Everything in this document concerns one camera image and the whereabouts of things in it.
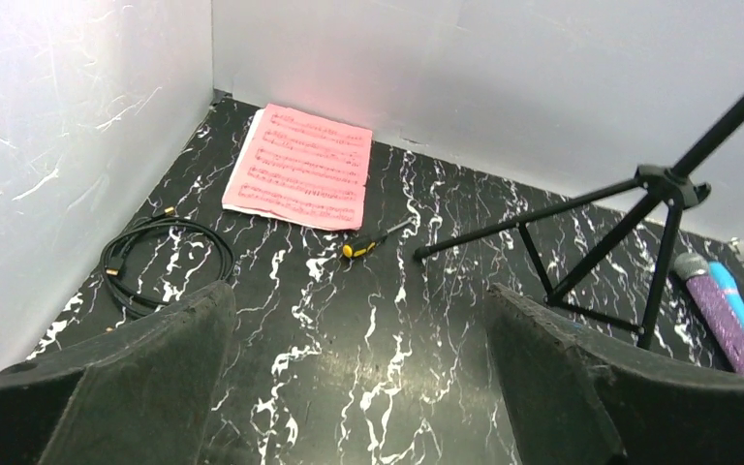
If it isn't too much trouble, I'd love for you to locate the pink sheet music page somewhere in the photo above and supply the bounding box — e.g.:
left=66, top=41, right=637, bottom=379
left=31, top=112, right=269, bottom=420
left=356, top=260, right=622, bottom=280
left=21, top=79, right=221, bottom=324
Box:
left=232, top=105, right=373, bottom=232

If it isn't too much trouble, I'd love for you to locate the black coiled audio cable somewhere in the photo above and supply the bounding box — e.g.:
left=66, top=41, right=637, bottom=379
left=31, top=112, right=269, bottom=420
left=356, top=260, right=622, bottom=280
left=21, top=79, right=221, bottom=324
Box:
left=99, top=206, right=236, bottom=321

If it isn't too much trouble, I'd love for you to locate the black tripod music stand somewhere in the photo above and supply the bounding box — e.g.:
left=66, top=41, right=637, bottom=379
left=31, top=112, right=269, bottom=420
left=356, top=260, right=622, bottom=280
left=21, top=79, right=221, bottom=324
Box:
left=412, top=54, right=744, bottom=353

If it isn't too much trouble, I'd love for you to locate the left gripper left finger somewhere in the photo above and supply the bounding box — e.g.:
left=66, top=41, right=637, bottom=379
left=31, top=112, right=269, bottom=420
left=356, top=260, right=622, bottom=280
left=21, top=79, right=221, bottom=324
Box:
left=0, top=282, right=235, bottom=464

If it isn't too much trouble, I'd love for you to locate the yellow black screwdriver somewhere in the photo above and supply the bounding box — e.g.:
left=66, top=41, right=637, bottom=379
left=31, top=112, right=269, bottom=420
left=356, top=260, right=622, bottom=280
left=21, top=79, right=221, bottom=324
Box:
left=341, top=218, right=414, bottom=260

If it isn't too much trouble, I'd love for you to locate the purple glitter microphone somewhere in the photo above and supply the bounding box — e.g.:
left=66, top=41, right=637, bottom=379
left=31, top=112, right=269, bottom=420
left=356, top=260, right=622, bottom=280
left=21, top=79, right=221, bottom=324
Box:
left=672, top=252, right=744, bottom=376

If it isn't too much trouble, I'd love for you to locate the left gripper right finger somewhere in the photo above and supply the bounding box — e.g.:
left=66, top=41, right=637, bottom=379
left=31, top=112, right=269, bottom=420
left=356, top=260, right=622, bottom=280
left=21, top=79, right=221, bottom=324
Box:
left=484, top=285, right=744, bottom=464

